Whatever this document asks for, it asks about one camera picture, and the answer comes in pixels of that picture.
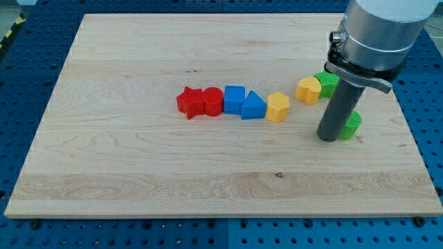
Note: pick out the blue triangle block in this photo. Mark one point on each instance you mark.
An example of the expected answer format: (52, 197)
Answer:
(254, 107)

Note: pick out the green circle block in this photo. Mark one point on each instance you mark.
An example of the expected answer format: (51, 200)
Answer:
(351, 126)

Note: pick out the yellow hexagon block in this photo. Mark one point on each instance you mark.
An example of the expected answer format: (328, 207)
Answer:
(277, 107)

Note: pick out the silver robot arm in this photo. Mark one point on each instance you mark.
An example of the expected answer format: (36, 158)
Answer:
(373, 39)

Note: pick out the blue square block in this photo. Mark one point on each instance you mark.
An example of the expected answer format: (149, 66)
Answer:
(234, 97)

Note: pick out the red circle block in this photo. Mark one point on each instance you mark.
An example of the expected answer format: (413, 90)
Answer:
(213, 98)

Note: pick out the red star block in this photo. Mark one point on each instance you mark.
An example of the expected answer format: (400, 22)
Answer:
(190, 102)

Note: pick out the green star block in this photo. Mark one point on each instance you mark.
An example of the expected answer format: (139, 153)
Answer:
(328, 82)

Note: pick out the yellow heart block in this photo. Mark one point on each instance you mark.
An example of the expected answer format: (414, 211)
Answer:
(308, 90)

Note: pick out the light wooden board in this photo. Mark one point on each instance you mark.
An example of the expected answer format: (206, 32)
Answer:
(112, 143)

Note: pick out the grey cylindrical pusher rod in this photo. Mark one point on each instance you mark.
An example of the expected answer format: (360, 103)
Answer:
(338, 110)

